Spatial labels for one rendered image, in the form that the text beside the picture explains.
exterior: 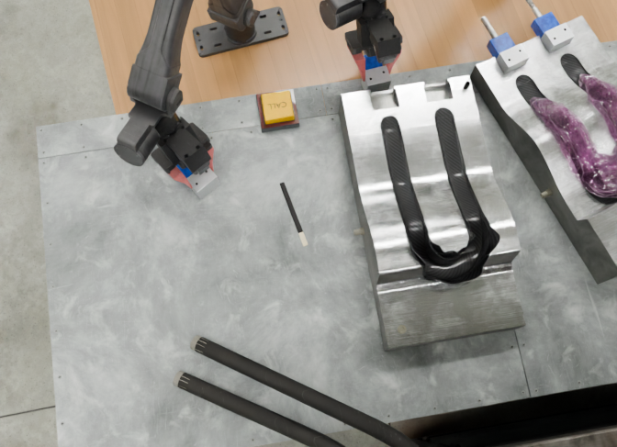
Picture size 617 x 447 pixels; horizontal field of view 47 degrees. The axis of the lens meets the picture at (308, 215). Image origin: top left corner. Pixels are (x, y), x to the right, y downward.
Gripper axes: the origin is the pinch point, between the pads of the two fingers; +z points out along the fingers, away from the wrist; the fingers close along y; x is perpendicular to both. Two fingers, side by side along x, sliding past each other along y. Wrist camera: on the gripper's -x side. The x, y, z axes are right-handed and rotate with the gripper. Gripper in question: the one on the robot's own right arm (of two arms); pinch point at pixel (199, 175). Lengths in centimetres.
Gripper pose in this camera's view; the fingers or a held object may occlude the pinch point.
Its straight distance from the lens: 140.4
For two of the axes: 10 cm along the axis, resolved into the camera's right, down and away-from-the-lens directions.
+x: -5.8, -5.1, 6.4
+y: 7.6, -6.3, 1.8
